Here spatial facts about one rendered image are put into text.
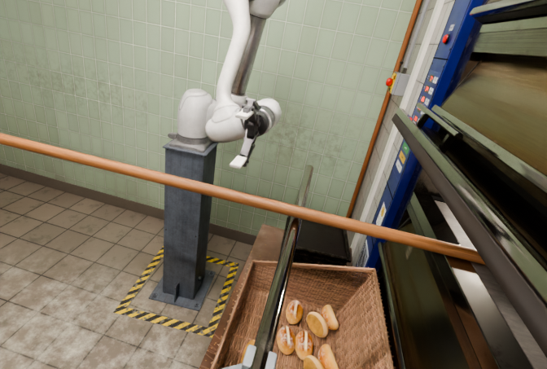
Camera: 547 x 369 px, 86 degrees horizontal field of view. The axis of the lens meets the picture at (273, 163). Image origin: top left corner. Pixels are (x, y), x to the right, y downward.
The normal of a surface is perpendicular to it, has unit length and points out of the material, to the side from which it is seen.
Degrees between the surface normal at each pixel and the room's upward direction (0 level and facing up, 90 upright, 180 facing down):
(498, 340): 0
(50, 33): 90
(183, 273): 90
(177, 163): 90
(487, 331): 0
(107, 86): 90
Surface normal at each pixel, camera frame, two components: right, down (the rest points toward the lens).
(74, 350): 0.17, -0.90
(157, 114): -0.21, 0.37
